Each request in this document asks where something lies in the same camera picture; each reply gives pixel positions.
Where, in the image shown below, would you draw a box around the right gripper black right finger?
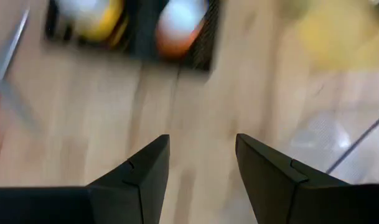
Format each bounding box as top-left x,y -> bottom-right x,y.
235,133 -> 379,224

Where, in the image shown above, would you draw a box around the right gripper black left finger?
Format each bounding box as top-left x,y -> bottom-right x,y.
0,134 -> 171,224

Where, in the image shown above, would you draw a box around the orange paint bottle white cap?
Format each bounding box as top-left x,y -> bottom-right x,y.
154,0 -> 209,60

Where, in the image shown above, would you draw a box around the yellow paint bottle white cap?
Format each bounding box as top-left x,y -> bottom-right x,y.
55,0 -> 126,44

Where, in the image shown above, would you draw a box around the red-handled scissors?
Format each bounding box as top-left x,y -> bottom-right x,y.
0,7 -> 37,158

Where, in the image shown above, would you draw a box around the black slotted plastic basket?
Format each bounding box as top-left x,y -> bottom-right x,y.
43,0 -> 222,73

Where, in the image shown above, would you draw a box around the yellow plastic tray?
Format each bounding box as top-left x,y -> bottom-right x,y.
279,0 -> 379,74

